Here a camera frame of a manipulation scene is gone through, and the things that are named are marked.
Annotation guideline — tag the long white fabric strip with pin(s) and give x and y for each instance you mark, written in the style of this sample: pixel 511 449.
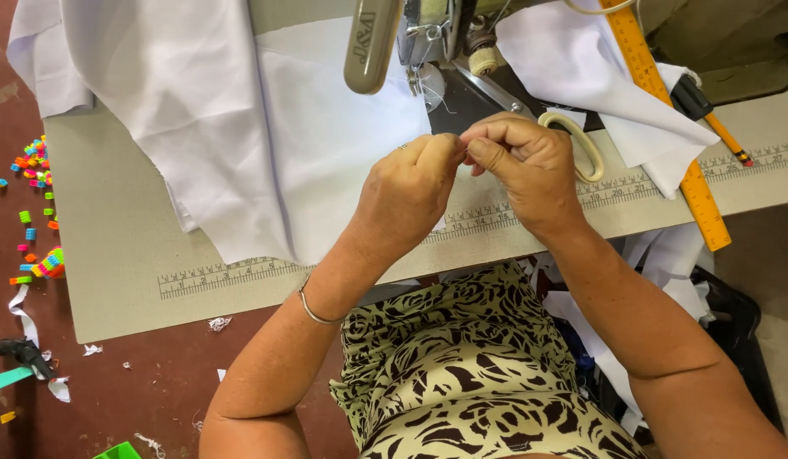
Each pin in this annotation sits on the long white fabric strip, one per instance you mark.
pixel 25 322

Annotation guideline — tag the person's right hand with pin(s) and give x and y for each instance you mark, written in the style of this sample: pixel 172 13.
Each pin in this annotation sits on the person's right hand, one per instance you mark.
pixel 537 172

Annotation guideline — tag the large white fabric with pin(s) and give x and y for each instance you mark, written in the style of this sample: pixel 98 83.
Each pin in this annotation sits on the large white fabric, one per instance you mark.
pixel 209 127

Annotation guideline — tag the white fabric scrap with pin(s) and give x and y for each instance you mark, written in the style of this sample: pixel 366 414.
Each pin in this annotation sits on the white fabric scrap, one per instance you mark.
pixel 60 389

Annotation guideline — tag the olive sewing machine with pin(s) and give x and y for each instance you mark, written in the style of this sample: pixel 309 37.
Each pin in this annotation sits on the olive sewing machine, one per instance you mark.
pixel 368 44

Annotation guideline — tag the black glue gun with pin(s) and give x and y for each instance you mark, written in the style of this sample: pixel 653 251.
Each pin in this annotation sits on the black glue gun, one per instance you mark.
pixel 24 352

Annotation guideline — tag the black patterned beige dress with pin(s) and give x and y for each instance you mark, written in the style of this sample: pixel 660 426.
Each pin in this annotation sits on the black patterned beige dress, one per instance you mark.
pixel 464 376

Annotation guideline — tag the yellow ruler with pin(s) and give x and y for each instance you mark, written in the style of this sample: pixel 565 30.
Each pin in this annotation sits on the yellow ruler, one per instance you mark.
pixel 706 204

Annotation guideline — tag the teal strip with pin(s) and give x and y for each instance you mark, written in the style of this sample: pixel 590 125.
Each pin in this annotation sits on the teal strip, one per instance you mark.
pixel 4 381

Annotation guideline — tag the yellow toy block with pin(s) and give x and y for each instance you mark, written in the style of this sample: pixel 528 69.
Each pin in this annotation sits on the yellow toy block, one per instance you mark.
pixel 8 417

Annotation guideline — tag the brown thread spool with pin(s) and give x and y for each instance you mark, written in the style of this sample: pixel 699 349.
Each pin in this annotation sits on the brown thread spool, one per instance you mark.
pixel 483 58

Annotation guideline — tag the yellow pencil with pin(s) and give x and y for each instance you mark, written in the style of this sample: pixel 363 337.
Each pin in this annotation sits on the yellow pencil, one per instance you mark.
pixel 729 139

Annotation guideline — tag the scatter of colourful toy blocks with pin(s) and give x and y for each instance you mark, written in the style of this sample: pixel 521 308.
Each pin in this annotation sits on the scatter of colourful toy blocks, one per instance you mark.
pixel 35 166

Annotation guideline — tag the green plastic piece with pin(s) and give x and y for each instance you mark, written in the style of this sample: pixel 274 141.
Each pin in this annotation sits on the green plastic piece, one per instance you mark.
pixel 118 452

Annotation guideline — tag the black clip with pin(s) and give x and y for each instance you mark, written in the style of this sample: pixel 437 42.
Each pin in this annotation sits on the black clip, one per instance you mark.
pixel 689 99

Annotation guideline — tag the small white fabric piece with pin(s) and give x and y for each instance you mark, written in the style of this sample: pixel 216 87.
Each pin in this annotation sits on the small white fabric piece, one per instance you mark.
pixel 559 57

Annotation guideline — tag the rainbow toy block build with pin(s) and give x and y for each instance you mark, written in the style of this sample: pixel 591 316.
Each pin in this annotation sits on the rainbow toy block build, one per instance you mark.
pixel 50 264

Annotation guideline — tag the person's left hand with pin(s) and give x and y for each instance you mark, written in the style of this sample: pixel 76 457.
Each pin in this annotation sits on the person's left hand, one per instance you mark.
pixel 400 197

